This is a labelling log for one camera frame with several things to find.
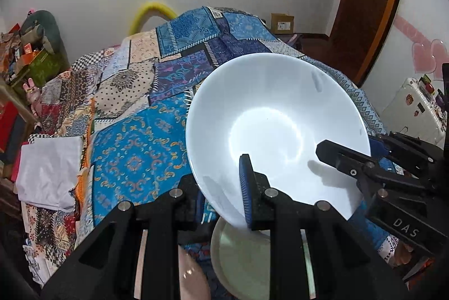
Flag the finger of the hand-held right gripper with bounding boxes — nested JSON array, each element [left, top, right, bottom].
[[369, 132, 436, 179], [316, 139, 426, 198]]

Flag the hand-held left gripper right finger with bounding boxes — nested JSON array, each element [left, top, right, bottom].
[[239, 153, 411, 300]]

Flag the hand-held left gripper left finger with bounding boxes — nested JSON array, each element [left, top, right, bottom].
[[42, 174, 211, 300]]

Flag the pink plate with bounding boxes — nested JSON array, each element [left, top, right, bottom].
[[177, 244, 212, 300]]

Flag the pale green plate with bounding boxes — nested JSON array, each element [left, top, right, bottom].
[[210, 216, 317, 300]]

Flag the white bowl with patterned outside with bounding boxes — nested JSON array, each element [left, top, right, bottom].
[[185, 53, 372, 231]]

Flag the person's right hand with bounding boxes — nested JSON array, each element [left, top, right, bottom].
[[392, 240, 421, 266]]

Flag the white suitcase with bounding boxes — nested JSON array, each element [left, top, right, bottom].
[[380, 76, 448, 149]]

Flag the patchwork blanket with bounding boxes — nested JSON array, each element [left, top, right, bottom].
[[21, 6, 400, 300]]

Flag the cardboard box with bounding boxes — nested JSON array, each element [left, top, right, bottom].
[[270, 13, 295, 34]]

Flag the white cloth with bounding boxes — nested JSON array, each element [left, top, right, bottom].
[[15, 135, 85, 212]]

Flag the brown wooden door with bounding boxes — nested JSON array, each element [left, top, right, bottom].
[[330, 0, 409, 86]]

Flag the dark grey box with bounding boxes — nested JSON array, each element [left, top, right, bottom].
[[3, 118, 27, 175]]

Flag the pink bunny toy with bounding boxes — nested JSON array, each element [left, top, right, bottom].
[[22, 77, 43, 112]]

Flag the yellow foam tube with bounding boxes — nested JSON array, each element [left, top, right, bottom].
[[128, 2, 178, 36]]

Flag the green storage box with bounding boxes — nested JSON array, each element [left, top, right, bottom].
[[10, 47, 61, 94]]

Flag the pink heart wall decoration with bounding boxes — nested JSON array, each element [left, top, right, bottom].
[[412, 38, 449, 82]]

